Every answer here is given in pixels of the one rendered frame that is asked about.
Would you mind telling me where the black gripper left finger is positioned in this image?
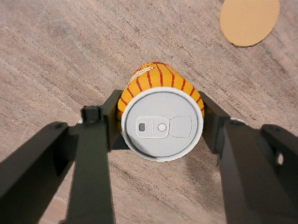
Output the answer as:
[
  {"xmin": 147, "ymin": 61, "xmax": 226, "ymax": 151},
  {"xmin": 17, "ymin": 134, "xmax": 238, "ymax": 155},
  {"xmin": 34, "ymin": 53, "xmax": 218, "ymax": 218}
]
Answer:
[{"xmin": 0, "ymin": 90, "xmax": 123, "ymax": 224}]

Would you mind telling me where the black square coaster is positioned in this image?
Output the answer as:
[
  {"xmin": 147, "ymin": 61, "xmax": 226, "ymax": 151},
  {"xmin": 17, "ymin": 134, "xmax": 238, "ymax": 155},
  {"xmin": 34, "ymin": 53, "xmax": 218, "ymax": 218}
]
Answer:
[{"xmin": 112, "ymin": 131, "xmax": 131, "ymax": 150}]

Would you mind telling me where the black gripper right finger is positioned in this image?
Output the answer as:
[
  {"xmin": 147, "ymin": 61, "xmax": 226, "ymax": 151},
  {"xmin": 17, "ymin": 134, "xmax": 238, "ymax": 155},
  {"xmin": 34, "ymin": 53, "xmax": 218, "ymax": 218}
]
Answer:
[{"xmin": 198, "ymin": 91, "xmax": 298, "ymax": 224}]

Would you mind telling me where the orange striped drink can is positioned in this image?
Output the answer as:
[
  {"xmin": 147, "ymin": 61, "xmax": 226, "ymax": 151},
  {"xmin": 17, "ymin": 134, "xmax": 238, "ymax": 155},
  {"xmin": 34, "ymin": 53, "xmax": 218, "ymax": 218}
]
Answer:
[{"xmin": 116, "ymin": 62, "xmax": 204, "ymax": 162}]

